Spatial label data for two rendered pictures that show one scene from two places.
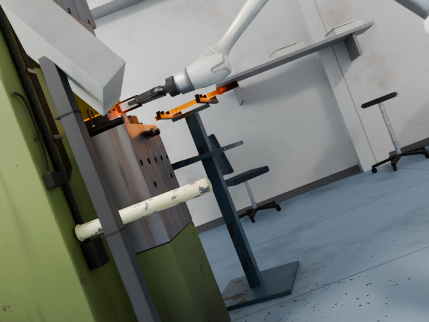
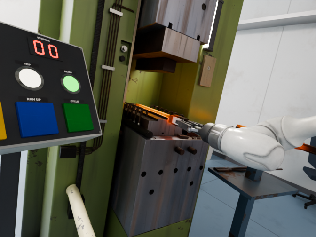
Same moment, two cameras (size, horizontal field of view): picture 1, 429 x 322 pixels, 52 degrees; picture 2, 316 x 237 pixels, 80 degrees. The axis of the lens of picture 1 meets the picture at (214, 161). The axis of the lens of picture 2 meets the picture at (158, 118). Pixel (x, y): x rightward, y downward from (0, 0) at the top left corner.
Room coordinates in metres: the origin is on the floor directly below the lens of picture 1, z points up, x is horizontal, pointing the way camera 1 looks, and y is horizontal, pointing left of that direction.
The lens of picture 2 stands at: (1.04, -0.29, 1.12)
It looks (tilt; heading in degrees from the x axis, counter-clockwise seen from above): 9 degrees down; 45
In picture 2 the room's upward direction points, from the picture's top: 11 degrees clockwise
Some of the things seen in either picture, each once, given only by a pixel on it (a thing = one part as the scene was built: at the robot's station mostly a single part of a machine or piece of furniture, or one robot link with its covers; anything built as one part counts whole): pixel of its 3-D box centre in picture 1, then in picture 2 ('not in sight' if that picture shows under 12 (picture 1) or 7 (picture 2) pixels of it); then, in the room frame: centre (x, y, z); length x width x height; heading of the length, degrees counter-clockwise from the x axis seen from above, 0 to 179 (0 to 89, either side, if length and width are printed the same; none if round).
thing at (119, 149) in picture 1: (99, 200); (144, 160); (1.77, 0.49, 0.69); 0.56 x 0.38 x 0.45; 80
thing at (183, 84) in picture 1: (184, 81); (221, 137); (1.65, 0.00, 1.00); 0.09 x 0.06 x 0.09; 170
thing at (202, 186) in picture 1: (143, 209); (83, 223); (1.32, 0.25, 0.62); 0.44 x 0.05 x 0.05; 80
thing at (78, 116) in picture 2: not in sight; (77, 117); (1.24, 0.20, 1.01); 0.07 x 0.05 x 0.07; 15
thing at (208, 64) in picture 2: not in sight; (207, 71); (2.01, 0.36, 1.27); 0.09 x 0.02 x 0.17; 170
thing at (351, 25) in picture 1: (343, 30); not in sight; (4.31, -1.64, 1.40); 0.32 x 0.31 x 0.08; 89
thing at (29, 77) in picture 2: not in sight; (30, 78); (1.13, 0.22, 1.09); 0.05 x 0.03 x 0.04; 170
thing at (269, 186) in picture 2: (207, 155); (251, 179); (2.19, 0.02, 0.71); 0.40 x 0.30 x 0.02; 163
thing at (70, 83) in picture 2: not in sight; (71, 83); (1.23, 0.25, 1.09); 0.05 x 0.03 x 0.04; 170
